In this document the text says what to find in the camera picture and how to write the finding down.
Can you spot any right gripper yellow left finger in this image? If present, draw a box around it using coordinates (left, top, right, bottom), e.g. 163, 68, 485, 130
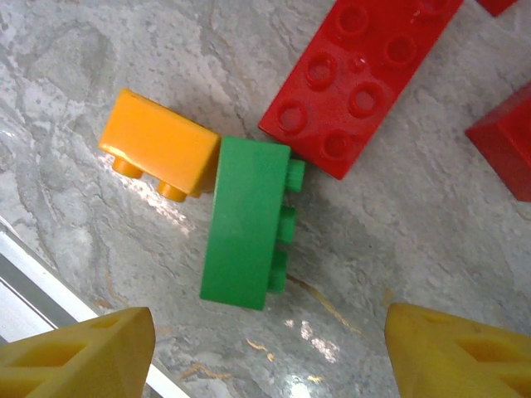
0, 306, 157, 398

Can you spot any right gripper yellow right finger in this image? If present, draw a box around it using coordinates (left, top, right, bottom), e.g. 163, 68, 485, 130
383, 302, 531, 398

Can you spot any green lego brick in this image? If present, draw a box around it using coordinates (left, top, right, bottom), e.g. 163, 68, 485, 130
198, 135, 307, 312

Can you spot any small red lego brick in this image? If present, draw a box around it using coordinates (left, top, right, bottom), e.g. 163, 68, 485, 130
476, 0, 519, 18

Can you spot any small yellow lego brick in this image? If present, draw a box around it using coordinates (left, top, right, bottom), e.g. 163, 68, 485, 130
98, 87, 222, 204

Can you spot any long aluminium mounting rail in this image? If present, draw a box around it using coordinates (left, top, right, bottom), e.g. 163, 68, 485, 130
0, 215, 192, 398

